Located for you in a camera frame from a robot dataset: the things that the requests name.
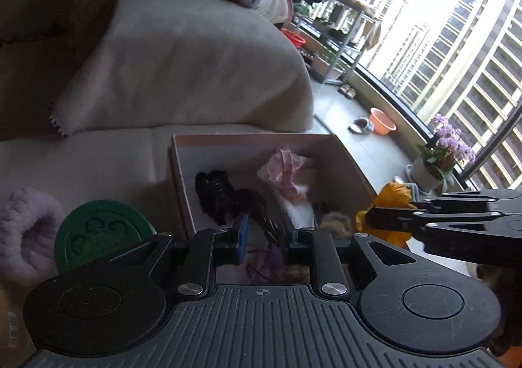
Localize pink cardboard box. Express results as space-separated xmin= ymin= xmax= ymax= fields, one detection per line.
xmin=167 ymin=133 xmax=376 ymax=238

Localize white metal shelf rack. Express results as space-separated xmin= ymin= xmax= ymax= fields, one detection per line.
xmin=292 ymin=0 xmax=380 ymax=86

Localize beige sofa throw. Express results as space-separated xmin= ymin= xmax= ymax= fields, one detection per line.
xmin=51 ymin=0 xmax=314 ymax=136

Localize pink plastic basin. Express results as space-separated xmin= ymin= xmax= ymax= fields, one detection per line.
xmin=369 ymin=107 xmax=396 ymax=136

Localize brown furry toy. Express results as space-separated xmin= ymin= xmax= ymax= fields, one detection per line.
xmin=318 ymin=212 xmax=354 ymax=241

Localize pink white cloth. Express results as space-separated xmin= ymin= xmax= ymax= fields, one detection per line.
xmin=257 ymin=149 xmax=317 ymax=229

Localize purple pink sponge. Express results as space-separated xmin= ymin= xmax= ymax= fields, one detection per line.
xmin=244 ymin=248 xmax=286 ymax=285

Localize red plastic basin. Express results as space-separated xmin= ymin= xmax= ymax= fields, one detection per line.
xmin=281 ymin=28 xmax=306 ymax=49

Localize green lid glass jar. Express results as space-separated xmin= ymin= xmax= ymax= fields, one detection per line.
xmin=54 ymin=200 xmax=156 ymax=273

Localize clear plastic jar brown label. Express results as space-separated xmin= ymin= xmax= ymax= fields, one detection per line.
xmin=0 ymin=287 xmax=33 ymax=358

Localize potted pink flower plant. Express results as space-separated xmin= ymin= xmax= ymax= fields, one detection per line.
xmin=409 ymin=114 xmax=476 ymax=195

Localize lavender fluffy scrunchie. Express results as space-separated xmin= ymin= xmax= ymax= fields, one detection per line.
xmin=1 ymin=188 xmax=65 ymax=287

